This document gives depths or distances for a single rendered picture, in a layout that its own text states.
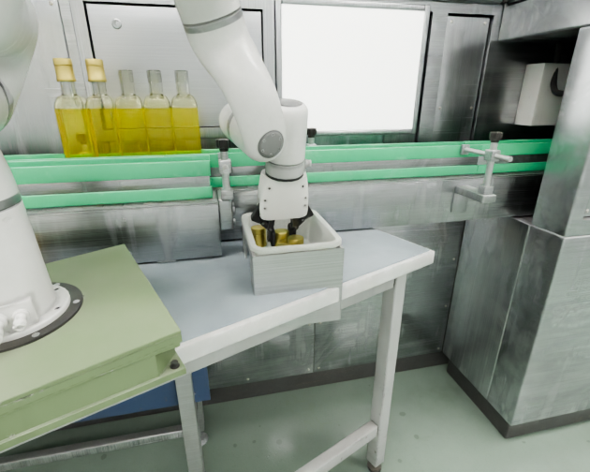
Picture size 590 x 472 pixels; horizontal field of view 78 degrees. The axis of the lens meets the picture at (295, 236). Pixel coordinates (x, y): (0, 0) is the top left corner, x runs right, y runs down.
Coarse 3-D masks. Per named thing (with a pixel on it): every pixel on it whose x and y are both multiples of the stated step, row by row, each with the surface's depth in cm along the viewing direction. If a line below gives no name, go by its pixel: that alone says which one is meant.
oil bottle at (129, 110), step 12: (120, 96) 79; (132, 96) 79; (120, 108) 79; (132, 108) 79; (120, 120) 79; (132, 120) 80; (144, 120) 81; (120, 132) 80; (132, 132) 81; (144, 132) 81; (132, 144) 82; (144, 144) 82
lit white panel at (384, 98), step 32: (288, 32) 94; (320, 32) 96; (352, 32) 98; (384, 32) 99; (416, 32) 101; (288, 64) 97; (320, 64) 99; (352, 64) 100; (384, 64) 102; (416, 64) 104; (288, 96) 100; (320, 96) 102; (352, 96) 104; (384, 96) 106; (320, 128) 105; (352, 128) 107; (384, 128) 109
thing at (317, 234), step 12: (312, 216) 84; (276, 228) 85; (300, 228) 87; (312, 228) 84; (324, 228) 76; (252, 240) 68; (312, 240) 84; (324, 240) 76; (336, 240) 68; (264, 252) 64; (276, 252) 65; (288, 252) 66
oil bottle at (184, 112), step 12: (180, 96) 81; (192, 96) 82; (180, 108) 81; (192, 108) 81; (180, 120) 82; (192, 120) 82; (180, 132) 83; (192, 132) 83; (180, 144) 84; (192, 144) 84
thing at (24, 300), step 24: (0, 216) 41; (24, 216) 45; (0, 240) 42; (24, 240) 44; (0, 264) 42; (24, 264) 44; (0, 288) 43; (24, 288) 45; (48, 288) 48; (0, 312) 44; (24, 312) 44; (48, 312) 48; (0, 336) 41
